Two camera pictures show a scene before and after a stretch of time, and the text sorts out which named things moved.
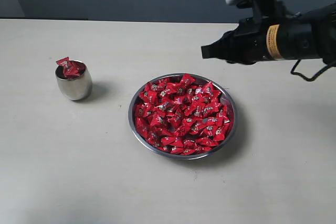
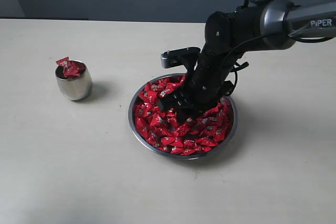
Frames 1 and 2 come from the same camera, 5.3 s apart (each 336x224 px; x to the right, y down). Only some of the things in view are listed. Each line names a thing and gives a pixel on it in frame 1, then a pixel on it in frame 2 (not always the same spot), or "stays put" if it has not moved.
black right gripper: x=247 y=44 to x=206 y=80
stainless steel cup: x=76 y=88 stays put
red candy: x=74 y=69 stays put
